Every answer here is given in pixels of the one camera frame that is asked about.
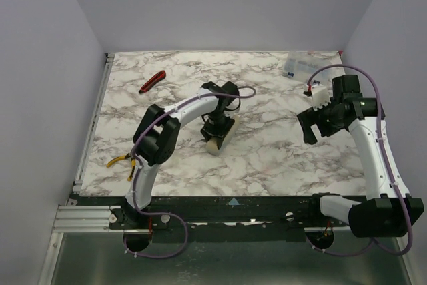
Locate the aluminium extrusion frame rail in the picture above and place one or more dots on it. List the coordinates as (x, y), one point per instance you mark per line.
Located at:
(81, 219)

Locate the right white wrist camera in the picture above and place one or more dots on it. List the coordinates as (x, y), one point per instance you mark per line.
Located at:
(319, 94)

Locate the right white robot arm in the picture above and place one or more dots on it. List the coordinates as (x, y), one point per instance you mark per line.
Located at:
(389, 207)

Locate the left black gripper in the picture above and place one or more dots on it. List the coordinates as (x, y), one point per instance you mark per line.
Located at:
(217, 129)

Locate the red black utility knife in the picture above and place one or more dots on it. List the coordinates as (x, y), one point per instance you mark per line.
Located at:
(148, 85)

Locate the beige umbrella sleeve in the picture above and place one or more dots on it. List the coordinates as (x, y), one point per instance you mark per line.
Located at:
(216, 144)

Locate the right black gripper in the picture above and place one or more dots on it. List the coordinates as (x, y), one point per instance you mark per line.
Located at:
(315, 120)

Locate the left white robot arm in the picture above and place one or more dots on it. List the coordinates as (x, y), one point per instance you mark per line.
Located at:
(156, 137)

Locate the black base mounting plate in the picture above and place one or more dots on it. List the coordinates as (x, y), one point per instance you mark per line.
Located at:
(173, 219)

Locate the clear plastic parts box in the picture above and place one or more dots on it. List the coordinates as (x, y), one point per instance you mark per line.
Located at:
(301, 66)

